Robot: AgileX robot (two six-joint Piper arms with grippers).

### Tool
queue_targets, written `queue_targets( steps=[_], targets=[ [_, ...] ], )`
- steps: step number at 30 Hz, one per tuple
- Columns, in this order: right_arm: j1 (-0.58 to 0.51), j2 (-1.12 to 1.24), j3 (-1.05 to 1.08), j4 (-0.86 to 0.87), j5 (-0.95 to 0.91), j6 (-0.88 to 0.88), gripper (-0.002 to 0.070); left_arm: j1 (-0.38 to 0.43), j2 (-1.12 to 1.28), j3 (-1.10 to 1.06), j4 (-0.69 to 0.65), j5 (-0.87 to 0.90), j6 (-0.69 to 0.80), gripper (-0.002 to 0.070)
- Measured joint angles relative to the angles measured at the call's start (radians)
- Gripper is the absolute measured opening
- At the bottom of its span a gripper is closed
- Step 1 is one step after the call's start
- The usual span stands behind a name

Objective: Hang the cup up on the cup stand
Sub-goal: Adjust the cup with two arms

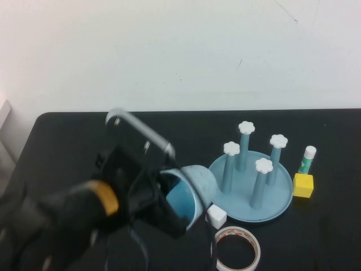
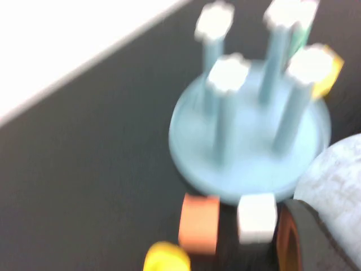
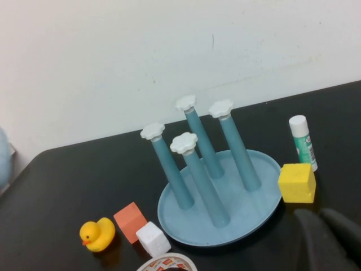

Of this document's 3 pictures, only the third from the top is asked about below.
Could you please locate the light blue cup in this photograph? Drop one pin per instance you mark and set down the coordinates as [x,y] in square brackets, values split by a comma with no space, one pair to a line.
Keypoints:
[4,158]

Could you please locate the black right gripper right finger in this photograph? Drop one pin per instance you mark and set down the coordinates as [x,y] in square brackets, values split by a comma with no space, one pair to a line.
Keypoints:
[347,233]

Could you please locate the white foam cube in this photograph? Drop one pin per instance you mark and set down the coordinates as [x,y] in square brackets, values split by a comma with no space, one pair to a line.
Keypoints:
[153,240]

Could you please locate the yellow foam cube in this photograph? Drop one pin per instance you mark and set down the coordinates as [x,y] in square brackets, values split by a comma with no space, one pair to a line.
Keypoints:
[296,185]

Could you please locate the yellow rubber duck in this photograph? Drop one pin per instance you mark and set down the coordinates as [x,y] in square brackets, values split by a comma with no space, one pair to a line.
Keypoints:
[98,234]

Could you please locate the green white glue stick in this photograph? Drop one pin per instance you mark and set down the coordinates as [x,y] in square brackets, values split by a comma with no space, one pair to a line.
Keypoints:
[304,144]

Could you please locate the white tape roll red print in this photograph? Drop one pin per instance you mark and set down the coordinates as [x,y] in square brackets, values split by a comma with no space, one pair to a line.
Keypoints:
[169,261]

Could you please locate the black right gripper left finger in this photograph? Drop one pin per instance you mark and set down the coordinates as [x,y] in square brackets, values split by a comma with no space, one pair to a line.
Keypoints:
[316,248]

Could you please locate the blue cup stand white caps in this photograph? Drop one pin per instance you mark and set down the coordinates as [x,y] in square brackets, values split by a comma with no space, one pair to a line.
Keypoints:
[239,214]

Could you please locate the orange foam cube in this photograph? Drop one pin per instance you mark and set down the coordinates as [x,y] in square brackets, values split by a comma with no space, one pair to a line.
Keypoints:
[128,221]

